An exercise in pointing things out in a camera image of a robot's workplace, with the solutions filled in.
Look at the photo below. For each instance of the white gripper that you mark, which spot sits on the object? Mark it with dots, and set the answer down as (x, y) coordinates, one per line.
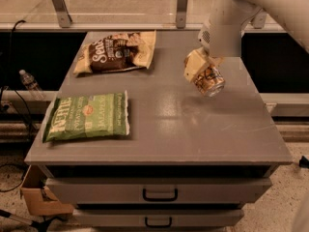
(210, 43)

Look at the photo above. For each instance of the orange soda can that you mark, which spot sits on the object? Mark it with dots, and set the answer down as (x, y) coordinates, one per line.
(209, 82)

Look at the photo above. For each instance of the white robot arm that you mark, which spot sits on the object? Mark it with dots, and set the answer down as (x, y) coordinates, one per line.
(227, 20)

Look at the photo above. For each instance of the brown chip bag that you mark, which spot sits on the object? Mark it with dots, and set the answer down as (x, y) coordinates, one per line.
(117, 53)

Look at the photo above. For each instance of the green jalapeno chip bag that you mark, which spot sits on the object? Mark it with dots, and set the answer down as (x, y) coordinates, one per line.
(87, 117)

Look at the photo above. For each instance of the black object on floor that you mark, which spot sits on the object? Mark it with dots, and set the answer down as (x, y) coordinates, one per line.
(304, 162)

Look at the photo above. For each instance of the clear plastic water bottle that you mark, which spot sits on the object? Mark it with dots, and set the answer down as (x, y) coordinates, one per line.
(31, 85)

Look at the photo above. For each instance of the upper grey drawer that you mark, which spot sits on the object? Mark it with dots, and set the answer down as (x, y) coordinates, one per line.
(158, 190)

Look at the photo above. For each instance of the grey drawer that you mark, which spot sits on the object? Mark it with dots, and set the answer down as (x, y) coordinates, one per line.
(158, 190)
(158, 218)

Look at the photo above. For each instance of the lower grey drawer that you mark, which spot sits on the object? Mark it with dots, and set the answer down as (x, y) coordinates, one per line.
(158, 218)

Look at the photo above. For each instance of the cardboard box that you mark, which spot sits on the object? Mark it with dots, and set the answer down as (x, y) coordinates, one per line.
(39, 199)

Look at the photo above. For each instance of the black tripod leg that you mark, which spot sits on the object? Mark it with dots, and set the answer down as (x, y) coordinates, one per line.
(39, 226)

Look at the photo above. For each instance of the right metal bracket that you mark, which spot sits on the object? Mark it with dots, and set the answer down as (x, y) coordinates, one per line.
(259, 20)

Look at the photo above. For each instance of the metal bracket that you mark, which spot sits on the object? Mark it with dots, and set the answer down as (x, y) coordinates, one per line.
(259, 20)
(181, 13)
(62, 13)

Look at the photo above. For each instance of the middle metal bracket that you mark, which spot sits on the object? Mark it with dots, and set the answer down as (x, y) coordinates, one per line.
(181, 13)

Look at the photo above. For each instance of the left metal bracket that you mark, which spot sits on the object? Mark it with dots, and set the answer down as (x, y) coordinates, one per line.
(62, 13)

